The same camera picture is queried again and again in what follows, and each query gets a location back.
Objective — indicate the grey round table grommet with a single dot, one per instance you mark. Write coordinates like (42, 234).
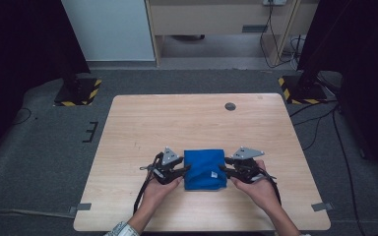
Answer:
(230, 106)

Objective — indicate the grey tape piece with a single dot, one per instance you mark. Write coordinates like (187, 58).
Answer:
(321, 206)
(81, 207)

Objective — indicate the black stand with striped base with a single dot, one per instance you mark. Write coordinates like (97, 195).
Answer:
(303, 90)
(78, 91)

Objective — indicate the white power strip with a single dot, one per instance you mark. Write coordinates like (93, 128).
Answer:
(274, 2)

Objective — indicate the black curtain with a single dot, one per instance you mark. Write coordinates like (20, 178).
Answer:
(361, 65)
(19, 49)

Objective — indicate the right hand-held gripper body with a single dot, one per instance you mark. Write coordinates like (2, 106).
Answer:
(246, 167)

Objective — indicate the blue microfiber towel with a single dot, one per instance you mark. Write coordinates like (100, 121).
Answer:
(203, 168)

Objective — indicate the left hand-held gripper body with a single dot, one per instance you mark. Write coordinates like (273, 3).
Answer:
(167, 162)

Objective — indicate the person's right hand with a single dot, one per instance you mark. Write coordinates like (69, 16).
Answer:
(259, 191)

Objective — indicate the white panel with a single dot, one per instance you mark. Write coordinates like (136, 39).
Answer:
(108, 29)

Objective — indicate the person's left hand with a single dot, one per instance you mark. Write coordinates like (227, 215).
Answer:
(156, 195)

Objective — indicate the light patterned sleeve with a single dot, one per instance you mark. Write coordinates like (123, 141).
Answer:
(122, 229)

